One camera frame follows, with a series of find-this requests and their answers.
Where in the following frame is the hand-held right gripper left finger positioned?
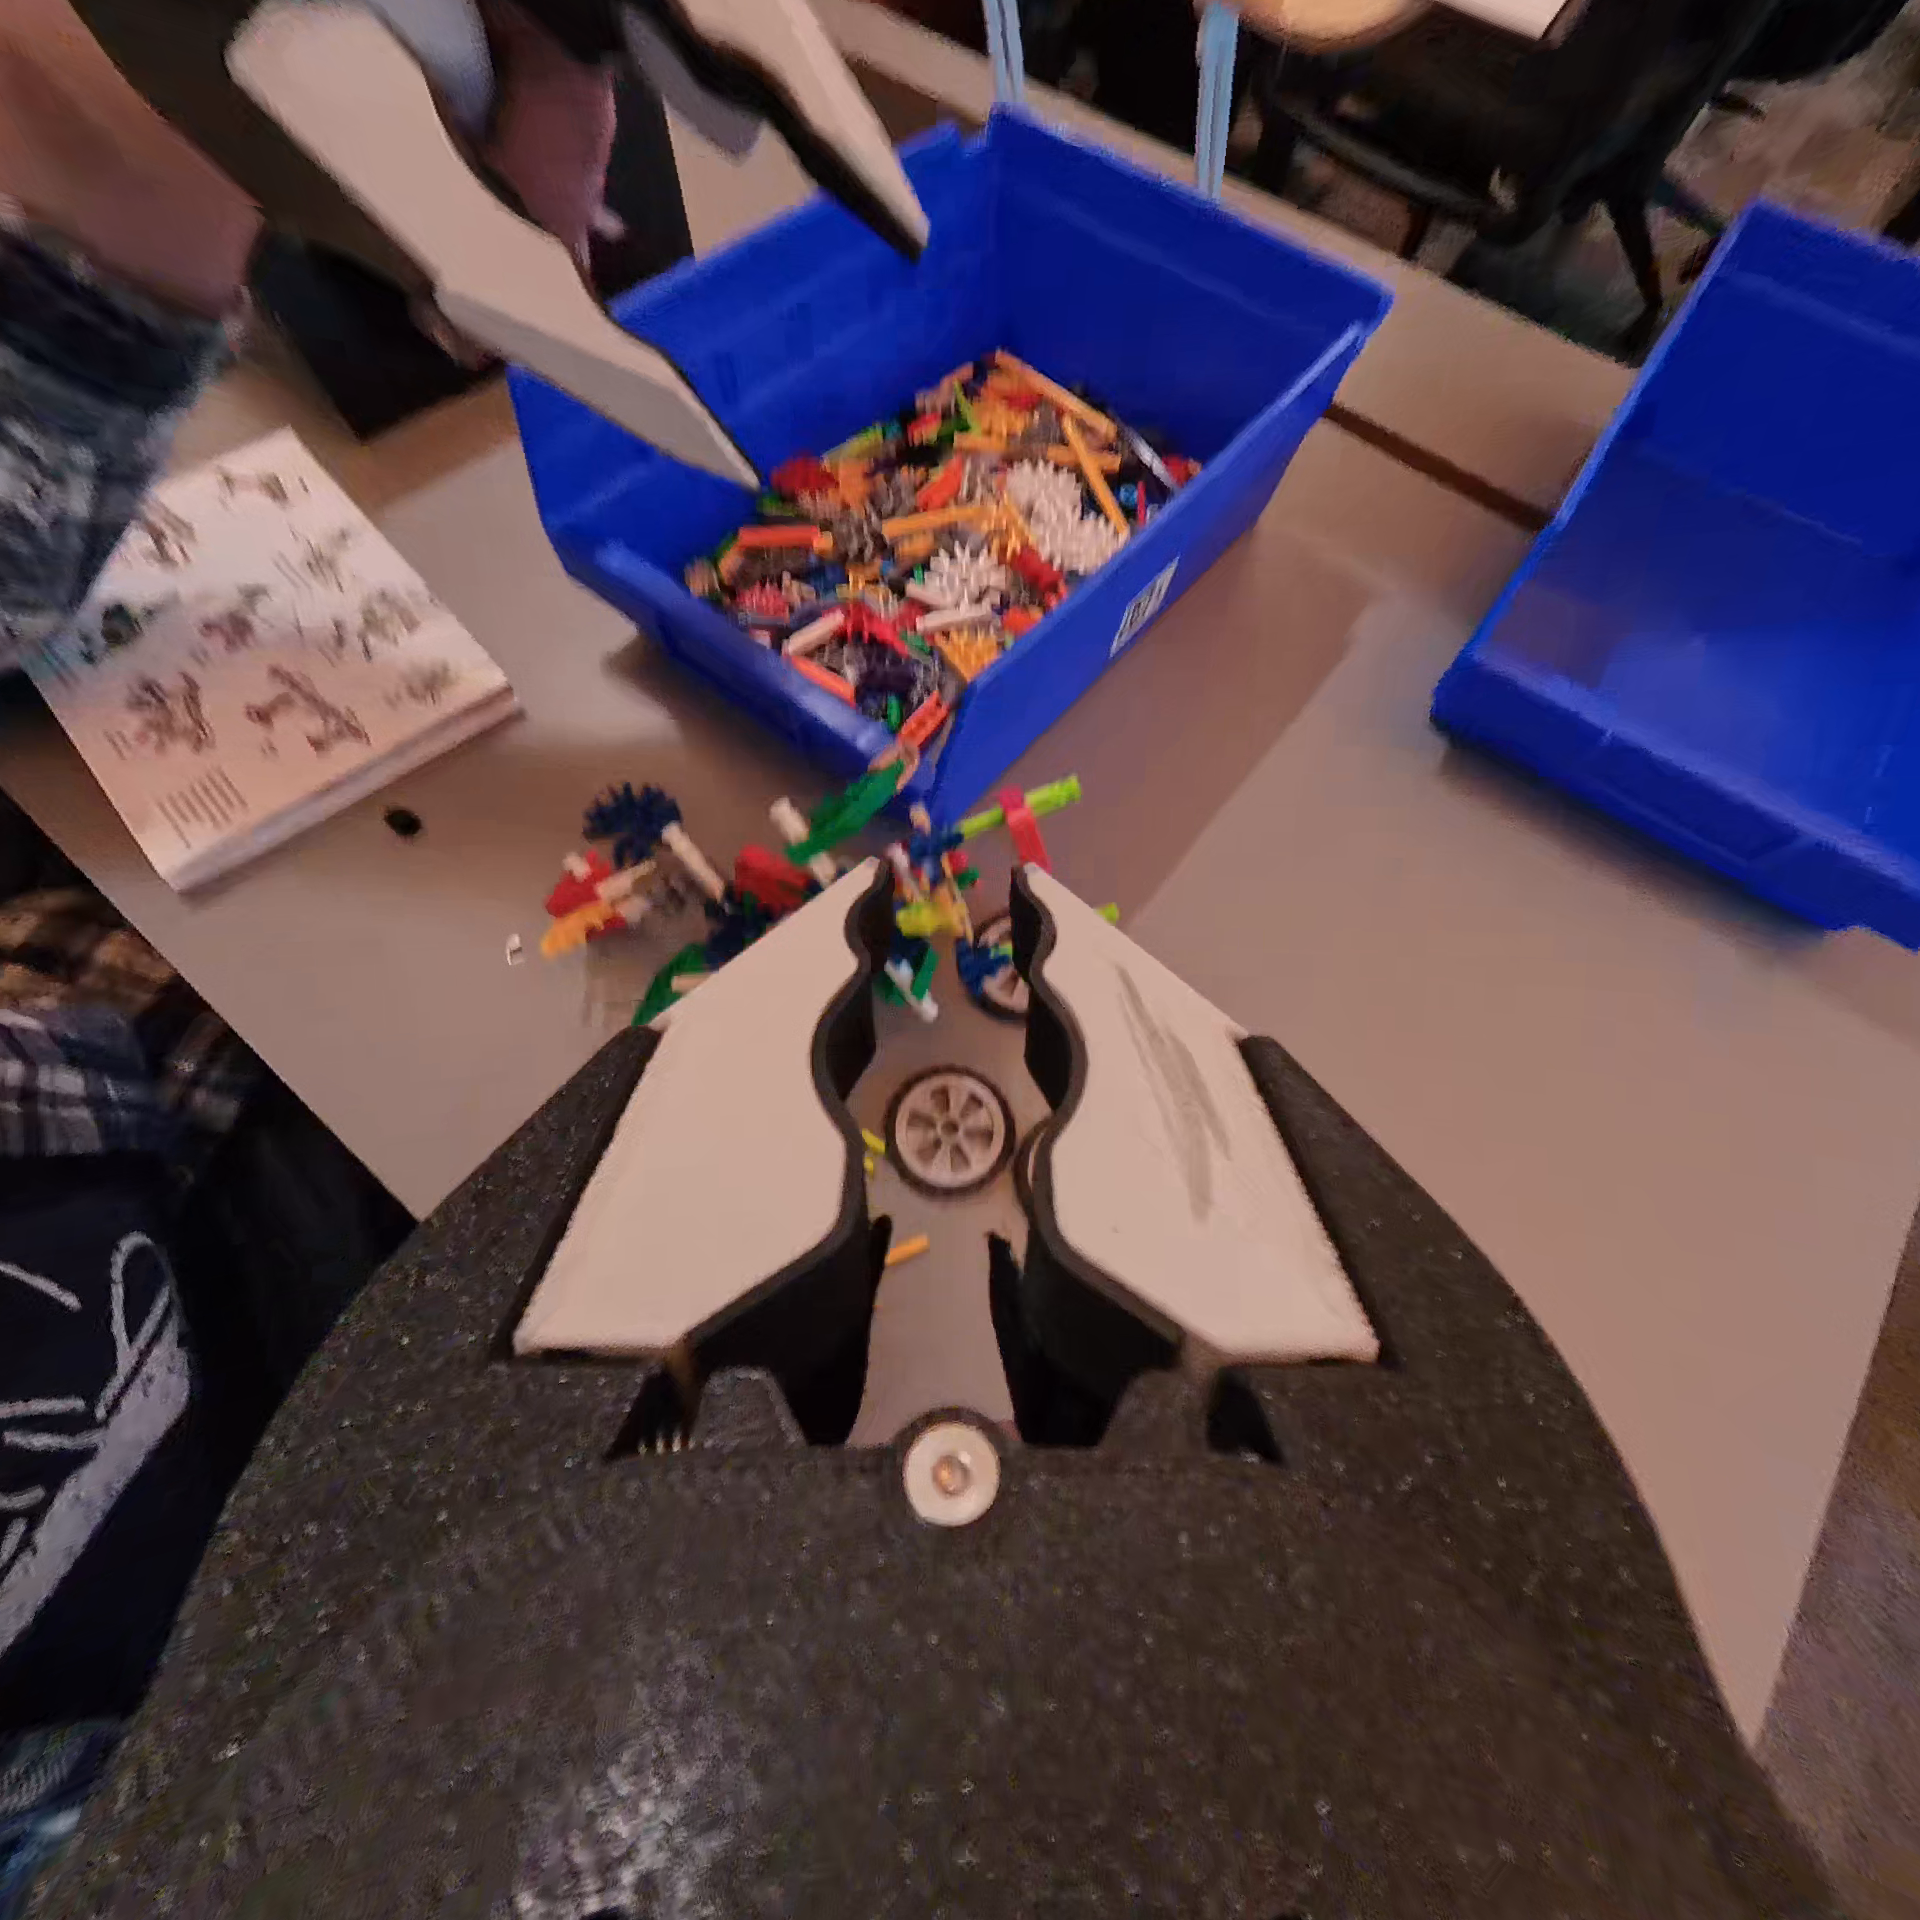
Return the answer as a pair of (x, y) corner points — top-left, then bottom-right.
(517, 866), (891, 1447)

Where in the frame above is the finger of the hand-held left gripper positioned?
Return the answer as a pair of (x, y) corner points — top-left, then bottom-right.
(646, 0), (933, 256)
(223, 0), (769, 494)

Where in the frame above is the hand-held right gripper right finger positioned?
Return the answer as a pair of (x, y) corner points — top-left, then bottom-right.
(1000, 866), (1384, 1447)

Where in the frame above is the blue plastic bin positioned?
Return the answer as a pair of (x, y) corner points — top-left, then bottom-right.
(1431, 194), (1920, 950)
(504, 102), (1402, 817)

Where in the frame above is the pile of colourful toy pieces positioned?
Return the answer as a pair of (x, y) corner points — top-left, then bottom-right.
(688, 350), (1205, 727)

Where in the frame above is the printed toy model leaflet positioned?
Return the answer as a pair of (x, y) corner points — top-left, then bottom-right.
(23, 424), (517, 900)

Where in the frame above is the person's left forearm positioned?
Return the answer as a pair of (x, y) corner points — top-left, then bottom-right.
(0, 0), (262, 667)

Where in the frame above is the person's left hand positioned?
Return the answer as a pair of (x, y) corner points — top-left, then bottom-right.
(478, 26), (620, 278)

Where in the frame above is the grey toy wheel black tire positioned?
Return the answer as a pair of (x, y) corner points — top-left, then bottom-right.
(891, 1064), (1021, 1196)

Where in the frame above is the blue snowflake toy connector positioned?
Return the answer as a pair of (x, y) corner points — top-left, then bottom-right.
(584, 782), (688, 860)

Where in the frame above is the person's clothed body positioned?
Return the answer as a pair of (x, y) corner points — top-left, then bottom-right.
(0, 876), (413, 1817)

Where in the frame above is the black office chair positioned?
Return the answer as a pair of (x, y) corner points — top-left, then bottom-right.
(1245, 0), (1808, 339)

